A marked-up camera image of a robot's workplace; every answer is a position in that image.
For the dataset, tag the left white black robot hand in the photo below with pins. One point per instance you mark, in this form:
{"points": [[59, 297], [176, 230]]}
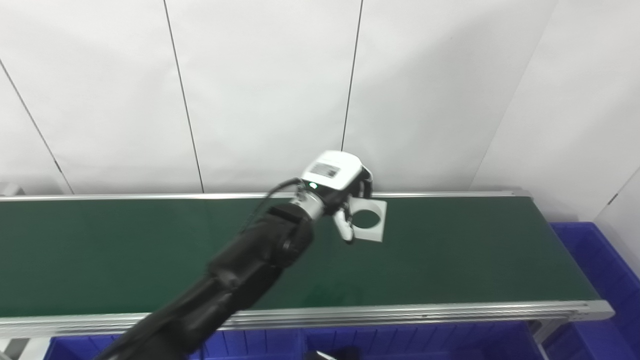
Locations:
{"points": [[335, 172]]}

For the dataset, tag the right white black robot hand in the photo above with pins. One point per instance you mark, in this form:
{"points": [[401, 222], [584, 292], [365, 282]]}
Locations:
{"points": [[335, 355]]}

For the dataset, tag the white square part round hole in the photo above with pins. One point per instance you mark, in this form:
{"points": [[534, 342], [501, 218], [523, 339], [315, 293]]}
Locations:
{"points": [[381, 232]]}

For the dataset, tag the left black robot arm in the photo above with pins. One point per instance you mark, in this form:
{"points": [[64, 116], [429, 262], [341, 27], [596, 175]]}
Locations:
{"points": [[250, 265]]}

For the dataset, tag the blue bin holding white parts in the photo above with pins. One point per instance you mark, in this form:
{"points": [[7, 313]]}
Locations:
{"points": [[250, 347]]}

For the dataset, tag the blue bin holding black parts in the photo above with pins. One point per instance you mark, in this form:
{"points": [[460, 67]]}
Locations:
{"points": [[450, 345]]}

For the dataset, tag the aluminium conveyor leg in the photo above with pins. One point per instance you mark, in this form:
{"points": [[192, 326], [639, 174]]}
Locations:
{"points": [[547, 330], [12, 350]]}

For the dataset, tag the empty blue plastic bin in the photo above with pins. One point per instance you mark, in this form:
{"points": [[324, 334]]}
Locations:
{"points": [[600, 260]]}

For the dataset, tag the green conveyor belt aluminium frame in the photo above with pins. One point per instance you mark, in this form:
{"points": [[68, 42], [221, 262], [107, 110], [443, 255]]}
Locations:
{"points": [[450, 250]]}

